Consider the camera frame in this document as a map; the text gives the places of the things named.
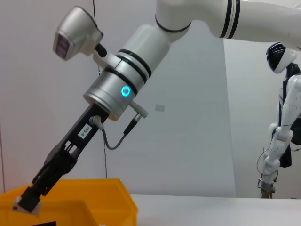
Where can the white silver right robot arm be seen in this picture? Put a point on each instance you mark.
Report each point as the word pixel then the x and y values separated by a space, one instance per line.
pixel 131 66

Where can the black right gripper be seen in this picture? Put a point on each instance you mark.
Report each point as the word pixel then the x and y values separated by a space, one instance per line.
pixel 87 127

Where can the white black humanoid robot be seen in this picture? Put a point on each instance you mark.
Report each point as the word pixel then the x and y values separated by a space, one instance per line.
pixel 279 141

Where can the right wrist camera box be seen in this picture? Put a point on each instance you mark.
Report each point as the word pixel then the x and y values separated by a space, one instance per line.
pixel 75 33

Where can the black mesh pen holder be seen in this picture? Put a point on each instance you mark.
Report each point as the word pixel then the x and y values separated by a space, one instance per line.
pixel 44 223

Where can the yellow plastic storage bin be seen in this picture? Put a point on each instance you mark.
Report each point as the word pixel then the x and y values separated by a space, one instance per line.
pixel 94 202

